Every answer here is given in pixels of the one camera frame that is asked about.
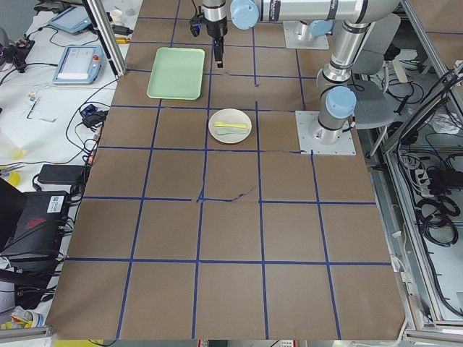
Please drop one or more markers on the white paper cup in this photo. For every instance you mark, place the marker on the white paper cup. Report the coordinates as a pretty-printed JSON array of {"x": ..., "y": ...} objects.
[{"x": 117, "y": 16}]

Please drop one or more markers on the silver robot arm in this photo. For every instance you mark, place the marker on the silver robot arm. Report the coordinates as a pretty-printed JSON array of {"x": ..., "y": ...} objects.
[
  {"x": 357, "y": 17},
  {"x": 308, "y": 32}
]

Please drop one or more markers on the grey office chair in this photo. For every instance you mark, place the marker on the grey office chair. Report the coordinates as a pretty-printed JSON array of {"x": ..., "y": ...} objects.
[{"x": 372, "y": 109}]

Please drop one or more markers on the black power adapter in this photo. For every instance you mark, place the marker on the black power adapter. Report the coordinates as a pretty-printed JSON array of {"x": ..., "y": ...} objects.
[{"x": 60, "y": 174}]

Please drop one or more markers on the white round plate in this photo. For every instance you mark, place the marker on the white round plate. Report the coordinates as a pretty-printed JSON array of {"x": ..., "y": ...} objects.
[{"x": 232, "y": 116}]

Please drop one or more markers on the light green plastic spoon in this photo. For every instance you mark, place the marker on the light green plastic spoon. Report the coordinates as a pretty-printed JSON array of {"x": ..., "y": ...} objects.
[{"x": 222, "y": 132}]

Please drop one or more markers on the blue teach pendant near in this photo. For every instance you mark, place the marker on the blue teach pendant near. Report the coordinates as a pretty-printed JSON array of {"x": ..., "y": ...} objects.
[{"x": 79, "y": 65}]

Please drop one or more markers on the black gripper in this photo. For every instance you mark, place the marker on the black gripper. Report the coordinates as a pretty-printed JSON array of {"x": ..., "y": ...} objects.
[{"x": 216, "y": 30}]

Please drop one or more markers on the blue teach pendant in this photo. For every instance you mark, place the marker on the blue teach pendant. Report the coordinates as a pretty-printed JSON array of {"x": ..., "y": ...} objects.
[
  {"x": 79, "y": 65},
  {"x": 72, "y": 20}
]

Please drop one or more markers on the black laptop with red logo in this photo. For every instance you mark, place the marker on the black laptop with red logo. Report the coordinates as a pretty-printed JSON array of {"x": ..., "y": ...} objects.
[{"x": 31, "y": 233}]

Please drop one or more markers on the aluminium frame post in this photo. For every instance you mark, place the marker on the aluminium frame post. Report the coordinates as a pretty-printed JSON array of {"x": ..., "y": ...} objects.
[{"x": 101, "y": 25}]

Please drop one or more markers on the brown paper table cover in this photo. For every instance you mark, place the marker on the brown paper table cover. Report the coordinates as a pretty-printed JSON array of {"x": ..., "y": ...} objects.
[{"x": 180, "y": 236}]

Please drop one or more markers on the blue teach pendant far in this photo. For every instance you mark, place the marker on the blue teach pendant far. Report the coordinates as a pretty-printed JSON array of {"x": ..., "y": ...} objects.
[{"x": 72, "y": 20}]

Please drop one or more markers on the yellow plastic fork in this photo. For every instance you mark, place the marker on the yellow plastic fork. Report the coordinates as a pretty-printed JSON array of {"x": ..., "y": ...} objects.
[{"x": 236, "y": 126}]

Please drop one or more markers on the light green tray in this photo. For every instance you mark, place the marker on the light green tray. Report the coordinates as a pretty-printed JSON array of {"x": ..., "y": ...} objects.
[{"x": 177, "y": 74}]

